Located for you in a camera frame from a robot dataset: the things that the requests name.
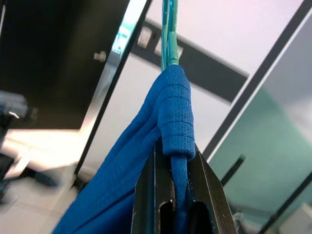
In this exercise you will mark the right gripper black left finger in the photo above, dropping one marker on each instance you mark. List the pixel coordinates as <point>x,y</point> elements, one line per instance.
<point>146,195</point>

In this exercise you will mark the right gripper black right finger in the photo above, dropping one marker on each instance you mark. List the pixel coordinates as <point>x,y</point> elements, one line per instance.
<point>209,200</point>

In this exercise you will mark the blue mesh garment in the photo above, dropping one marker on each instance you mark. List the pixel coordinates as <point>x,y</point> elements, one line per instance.
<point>122,182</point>

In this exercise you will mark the teal plastic hanger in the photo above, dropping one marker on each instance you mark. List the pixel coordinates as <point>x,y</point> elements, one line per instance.
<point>173,44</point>

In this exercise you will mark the frosted glass door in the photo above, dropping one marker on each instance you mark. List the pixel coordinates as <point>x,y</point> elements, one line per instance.
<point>268,134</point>

